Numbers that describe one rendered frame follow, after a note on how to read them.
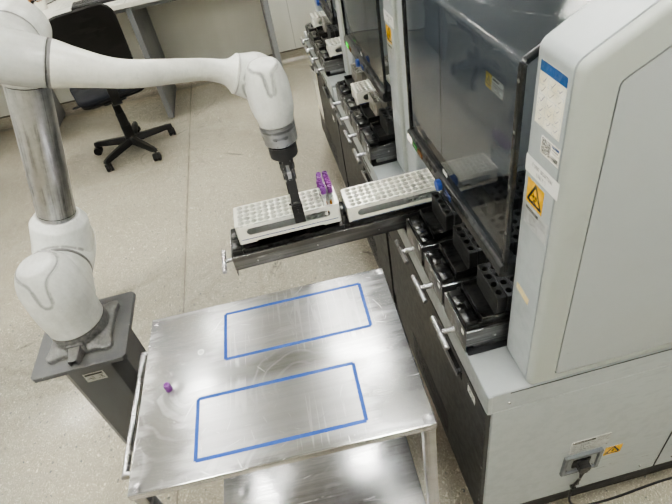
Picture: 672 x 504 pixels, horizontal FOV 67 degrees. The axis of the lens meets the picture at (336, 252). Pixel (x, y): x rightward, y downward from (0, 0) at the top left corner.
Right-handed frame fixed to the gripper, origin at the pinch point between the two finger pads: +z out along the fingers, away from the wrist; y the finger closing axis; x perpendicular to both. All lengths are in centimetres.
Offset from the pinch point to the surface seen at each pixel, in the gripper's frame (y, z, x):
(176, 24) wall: -350, 36, -61
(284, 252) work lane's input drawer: 6.6, 10.6, -6.6
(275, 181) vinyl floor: -157, 88, -9
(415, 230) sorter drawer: 15.5, 6.7, 29.9
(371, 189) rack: -1.3, 1.8, 22.3
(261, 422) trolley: 61, 7, -17
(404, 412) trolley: 67, 7, 11
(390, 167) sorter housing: -29.8, 14.5, 35.3
